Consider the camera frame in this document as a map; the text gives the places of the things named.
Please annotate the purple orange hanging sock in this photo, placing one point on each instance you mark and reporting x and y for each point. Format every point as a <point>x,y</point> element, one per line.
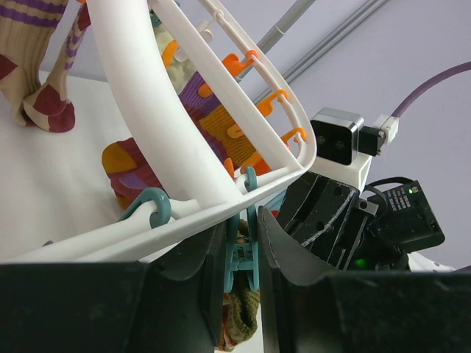
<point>129,172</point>

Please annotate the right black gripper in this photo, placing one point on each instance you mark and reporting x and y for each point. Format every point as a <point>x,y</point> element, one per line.
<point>379,233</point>

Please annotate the cream hanging sock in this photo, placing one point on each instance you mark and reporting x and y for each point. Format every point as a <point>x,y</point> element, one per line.
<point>179,72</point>

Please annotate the white oval clip hanger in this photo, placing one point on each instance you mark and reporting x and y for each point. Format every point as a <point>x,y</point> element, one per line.
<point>53,195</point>

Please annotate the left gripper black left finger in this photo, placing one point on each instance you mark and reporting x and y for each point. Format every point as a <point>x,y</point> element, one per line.
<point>173,304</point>

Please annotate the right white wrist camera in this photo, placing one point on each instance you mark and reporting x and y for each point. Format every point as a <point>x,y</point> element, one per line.
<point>346,145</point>

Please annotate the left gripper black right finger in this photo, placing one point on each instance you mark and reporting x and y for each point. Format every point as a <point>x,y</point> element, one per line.
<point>310,306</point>

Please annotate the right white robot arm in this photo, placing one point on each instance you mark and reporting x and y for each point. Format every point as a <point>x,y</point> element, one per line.
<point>430,263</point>

